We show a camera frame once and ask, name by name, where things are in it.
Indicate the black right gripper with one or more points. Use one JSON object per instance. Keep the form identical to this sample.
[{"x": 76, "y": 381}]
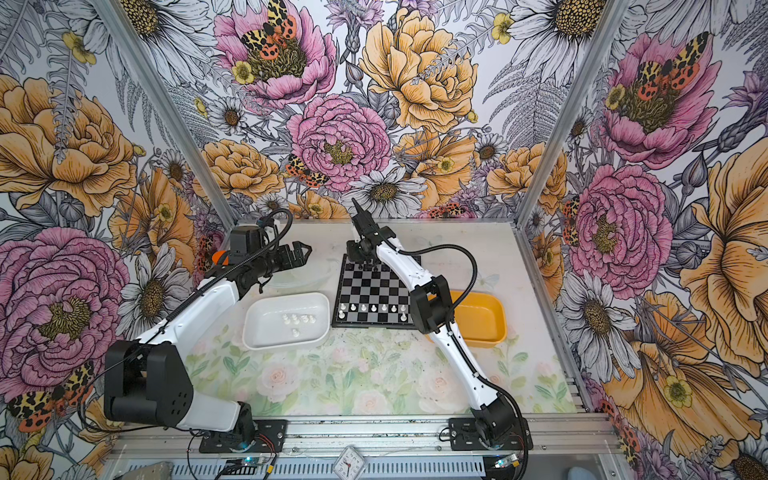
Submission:
[{"x": 353, "y": 256}]

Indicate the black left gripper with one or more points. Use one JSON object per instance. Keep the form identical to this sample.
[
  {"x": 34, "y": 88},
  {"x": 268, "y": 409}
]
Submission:
[{"x": 286, "y": 255}]

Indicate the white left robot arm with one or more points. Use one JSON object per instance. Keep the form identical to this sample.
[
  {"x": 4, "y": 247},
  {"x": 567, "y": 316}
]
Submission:
[{"x": 146, "y": 380}]

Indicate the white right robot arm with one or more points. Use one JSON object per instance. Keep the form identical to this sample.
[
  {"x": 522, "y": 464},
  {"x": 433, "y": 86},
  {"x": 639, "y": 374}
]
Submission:
[{"x": 497, "y": 414}]

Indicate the black white chess board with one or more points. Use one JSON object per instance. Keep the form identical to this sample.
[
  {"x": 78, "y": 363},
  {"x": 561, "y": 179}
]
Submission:
[{"x": 371, "y": 295}]

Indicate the white rectangular tray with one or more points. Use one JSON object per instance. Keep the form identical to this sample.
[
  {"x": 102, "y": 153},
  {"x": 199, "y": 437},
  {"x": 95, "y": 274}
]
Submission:
[{"x": 287, "y": 322}]

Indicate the yellow rectangular tray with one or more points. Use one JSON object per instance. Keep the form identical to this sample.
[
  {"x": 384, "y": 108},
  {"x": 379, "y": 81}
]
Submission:
[{"x": 481, "y": 320}]

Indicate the small white clock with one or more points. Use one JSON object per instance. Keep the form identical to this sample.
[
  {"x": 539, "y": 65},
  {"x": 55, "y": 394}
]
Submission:
[{"x": 350, "y": 464}]

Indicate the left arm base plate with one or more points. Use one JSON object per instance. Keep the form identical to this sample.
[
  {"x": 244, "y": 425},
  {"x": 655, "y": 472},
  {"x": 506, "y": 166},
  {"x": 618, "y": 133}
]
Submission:
[{"x": 265, "y": 436}]

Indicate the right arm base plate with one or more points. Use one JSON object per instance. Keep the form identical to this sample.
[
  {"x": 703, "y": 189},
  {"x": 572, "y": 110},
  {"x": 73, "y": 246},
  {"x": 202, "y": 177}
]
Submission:
[{"x": 470, "y": 434}]

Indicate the aluminium front rail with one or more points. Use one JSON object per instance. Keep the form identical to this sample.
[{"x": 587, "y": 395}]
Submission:
[{"x": 326, "y": 436}]

